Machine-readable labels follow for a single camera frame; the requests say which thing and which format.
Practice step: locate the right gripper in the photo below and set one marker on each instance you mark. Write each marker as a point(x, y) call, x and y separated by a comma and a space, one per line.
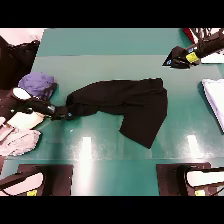
point(181, 56)

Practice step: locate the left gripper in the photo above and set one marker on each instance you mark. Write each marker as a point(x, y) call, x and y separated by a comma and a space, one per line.
point(62, 112)

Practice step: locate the black T-shirt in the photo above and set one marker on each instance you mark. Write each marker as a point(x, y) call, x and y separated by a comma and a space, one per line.
point(133, 103)

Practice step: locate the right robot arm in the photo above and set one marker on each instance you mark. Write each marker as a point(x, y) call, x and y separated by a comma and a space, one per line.
point(211, 43)

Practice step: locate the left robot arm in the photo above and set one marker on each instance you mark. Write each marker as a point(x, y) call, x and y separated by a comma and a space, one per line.
point(36, 105)

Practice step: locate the red garment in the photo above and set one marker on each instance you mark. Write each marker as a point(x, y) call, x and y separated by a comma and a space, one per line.
point(188, 34)

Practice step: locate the cream garment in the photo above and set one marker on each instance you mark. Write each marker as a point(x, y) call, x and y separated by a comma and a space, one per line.
point(25, 120)

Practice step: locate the purple garment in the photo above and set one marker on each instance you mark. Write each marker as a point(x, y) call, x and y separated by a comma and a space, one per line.
point(36, 83)

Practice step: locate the pale pink garment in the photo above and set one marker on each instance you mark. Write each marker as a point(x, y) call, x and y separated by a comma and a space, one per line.
point(18, 141)

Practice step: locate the white garment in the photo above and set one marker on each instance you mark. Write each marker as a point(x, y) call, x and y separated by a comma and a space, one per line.
point(215, 98)

